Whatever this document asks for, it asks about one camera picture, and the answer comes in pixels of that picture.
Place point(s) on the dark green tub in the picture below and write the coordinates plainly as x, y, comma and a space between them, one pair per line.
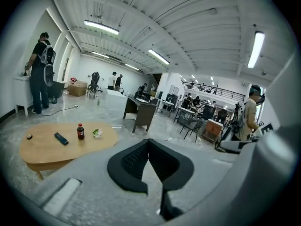
56, 89

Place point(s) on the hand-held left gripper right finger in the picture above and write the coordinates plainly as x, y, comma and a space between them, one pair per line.
192, 173

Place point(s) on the dark wooden vanity desk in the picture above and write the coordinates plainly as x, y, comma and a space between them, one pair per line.
143, 112

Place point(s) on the wooden coffee table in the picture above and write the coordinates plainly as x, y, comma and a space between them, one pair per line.
47, 149

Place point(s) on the small wooden cabinet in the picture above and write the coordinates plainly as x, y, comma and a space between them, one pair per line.
211, 131

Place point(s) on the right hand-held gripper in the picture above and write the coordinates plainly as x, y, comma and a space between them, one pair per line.
265, 129

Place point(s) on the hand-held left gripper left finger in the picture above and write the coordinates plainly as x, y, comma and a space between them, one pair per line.
94, 185

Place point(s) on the black curved faucet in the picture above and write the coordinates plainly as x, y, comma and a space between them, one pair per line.
120, 91

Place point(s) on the large cardboard box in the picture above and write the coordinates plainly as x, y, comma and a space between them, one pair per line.
77, 89

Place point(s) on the black mezzanine railing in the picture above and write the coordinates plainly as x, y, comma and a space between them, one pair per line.
223, 93

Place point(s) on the red bag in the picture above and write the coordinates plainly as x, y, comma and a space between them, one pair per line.
73, 79

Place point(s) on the dark blue rectangular box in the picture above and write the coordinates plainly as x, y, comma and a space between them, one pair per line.
61, 138

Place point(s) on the black office chair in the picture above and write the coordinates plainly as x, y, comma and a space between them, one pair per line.
209, 112

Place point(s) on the green bottle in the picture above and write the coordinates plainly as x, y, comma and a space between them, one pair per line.
98, 102

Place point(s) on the white vanity cabinet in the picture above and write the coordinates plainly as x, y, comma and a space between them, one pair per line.
22, 91

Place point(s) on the black-frame white table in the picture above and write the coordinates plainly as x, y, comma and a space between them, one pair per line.
185, 113

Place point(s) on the black tape roll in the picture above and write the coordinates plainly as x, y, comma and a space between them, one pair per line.
29, 136

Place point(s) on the small dark jug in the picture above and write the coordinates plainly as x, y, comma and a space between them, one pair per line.
54, 100

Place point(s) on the cola bottle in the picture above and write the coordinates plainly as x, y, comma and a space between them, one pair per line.
81, 132

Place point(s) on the ceiling tube light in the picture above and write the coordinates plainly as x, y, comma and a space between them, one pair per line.
101, 27
100, 54
159, 56
132, 66
256, 49

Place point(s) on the tall framed panel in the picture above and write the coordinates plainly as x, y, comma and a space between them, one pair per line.
66, 69

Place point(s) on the artificial pink flower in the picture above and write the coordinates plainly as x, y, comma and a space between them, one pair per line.
97, 133

